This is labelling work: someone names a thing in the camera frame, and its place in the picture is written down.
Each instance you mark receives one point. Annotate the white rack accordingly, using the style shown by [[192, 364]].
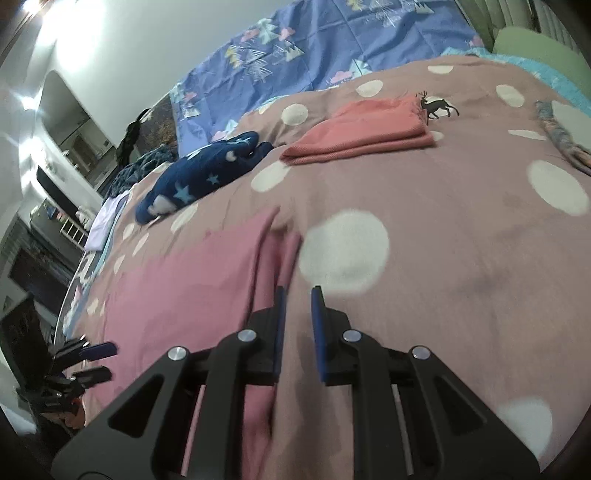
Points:
[[74, 233]]

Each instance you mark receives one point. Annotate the folded white cloth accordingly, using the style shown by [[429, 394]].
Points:
[[575, 120]]

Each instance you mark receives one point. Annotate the blue tree print sheet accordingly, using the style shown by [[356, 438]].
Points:
[[346, 41]]

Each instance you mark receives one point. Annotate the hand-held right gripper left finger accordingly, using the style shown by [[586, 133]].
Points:
[[278, 332]]

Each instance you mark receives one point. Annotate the green pillow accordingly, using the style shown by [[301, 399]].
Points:
[[531, 44]]

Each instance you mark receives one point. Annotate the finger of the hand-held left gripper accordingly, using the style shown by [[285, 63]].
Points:
[[94, 374], [98, 349]]

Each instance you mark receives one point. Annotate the polka dot deer blanket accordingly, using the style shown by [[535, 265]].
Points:
[[438, 207]]

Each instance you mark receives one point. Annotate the navy star print garment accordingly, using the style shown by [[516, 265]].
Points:
[[203, 170]]

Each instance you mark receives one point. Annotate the cow print sheet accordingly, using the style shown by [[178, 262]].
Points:
[[85, 277]]

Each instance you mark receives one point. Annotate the aqua bed sheet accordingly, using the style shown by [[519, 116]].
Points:
[[554, 78]]

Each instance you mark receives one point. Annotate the folded floral cloth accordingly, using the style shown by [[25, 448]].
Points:
[[561, 138]]

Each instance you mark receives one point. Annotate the pink long-sleeve shirt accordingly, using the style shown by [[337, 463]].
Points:
[[184, 286]]

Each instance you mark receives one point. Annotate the white pleated curtain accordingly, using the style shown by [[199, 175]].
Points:
[[549, 18]]

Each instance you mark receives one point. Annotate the dark printed headboard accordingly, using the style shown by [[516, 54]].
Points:
[[159, 120]]

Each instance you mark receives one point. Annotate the teal fuzzy blanket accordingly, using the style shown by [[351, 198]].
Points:
[[138, 168]]

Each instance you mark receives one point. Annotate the folded lavender cloth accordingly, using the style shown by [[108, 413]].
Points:
[[104, 221]]

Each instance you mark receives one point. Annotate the folded coral garment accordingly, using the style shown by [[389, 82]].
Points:
[[360, 134]]

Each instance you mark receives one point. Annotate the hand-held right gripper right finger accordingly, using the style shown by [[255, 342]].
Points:
[[318, 337]]

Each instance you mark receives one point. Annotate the white cat figure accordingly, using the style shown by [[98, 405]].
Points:
[[83, 213]]

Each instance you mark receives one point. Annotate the arched wall mirror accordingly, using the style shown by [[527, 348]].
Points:
[[74, 124]]

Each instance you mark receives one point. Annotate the black garment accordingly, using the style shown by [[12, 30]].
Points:
[[131, 138]]

